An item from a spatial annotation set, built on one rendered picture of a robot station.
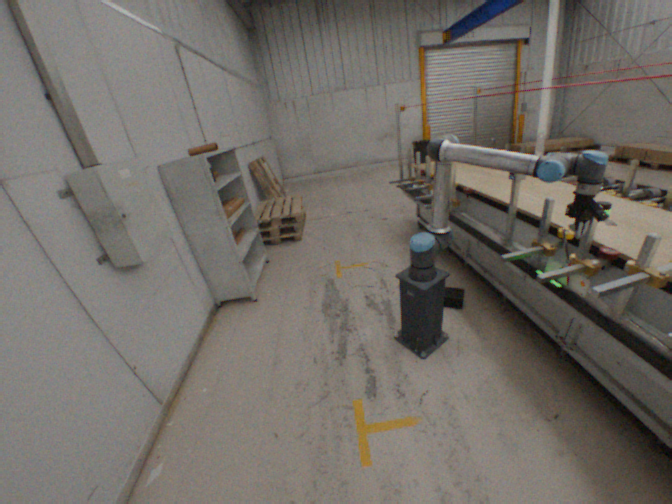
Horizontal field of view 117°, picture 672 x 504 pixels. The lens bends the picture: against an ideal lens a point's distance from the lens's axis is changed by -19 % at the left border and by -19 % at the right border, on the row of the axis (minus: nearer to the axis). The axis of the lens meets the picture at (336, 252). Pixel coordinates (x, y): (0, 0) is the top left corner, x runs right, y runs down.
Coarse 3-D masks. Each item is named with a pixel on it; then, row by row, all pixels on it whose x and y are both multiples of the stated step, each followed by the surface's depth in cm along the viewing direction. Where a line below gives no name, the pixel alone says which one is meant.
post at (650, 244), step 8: (648, 240) 80; (656, 240) 78; (648, 248) 81; (656, 248) 80; (640, 256) 84; (648, 256) 81; (640, 264) 85; (648, 264) 83; (632, 288) 89; (624, 296) 92; (632, 296) 90; (616, 304) 96; (624, 304) 93; (616, 312) 97; (624, 312) 95
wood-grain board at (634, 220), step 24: (432, 168) 309; (456, 168) 292; (480, 168) 278; (480, 192) 208; (504, 192) 198; (528, 192) 191; (552, 192) 184; (600, 192) 170; (552, 216) 148; (624, 216) 133; (648, 216) 129; (600, 240) 117; (624, 240) 113
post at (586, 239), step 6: (594, 222) 102; (588, 228) 104; (594, 228) 103; (588, 234) 105; (582, 240) 108; (588, 240) 106; (582, 246) 109; (588, 246) 107; (576, 252) 112; (582, 252) 109; (588, 252) 109; (582, 258) 110
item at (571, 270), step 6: (600, 258) 110; (582, 264) 109; (600, 264) 109; (606, 264) 109; (558, 270) 109; (564, 270) 108; (570, 270) 107; (576, 270) 108; (582, 270) 109; (540, 276) 108; (546, 276) 107; (552, 276) 107; (558, 276) 108; (564, 276) 108; (540, 282) 108
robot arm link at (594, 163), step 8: (584, 152) 90; (592, 152) 89; (600, 152) 89; (584, 160) 90; (592, 160) 88; (600, 160) 86; (576, 168) 93; (584, 168) 91; (592, 168) 89; (600, 168) 87; (584, 176) 92; (592, 176) 90; (600, 176) 89; (592, 184) 91
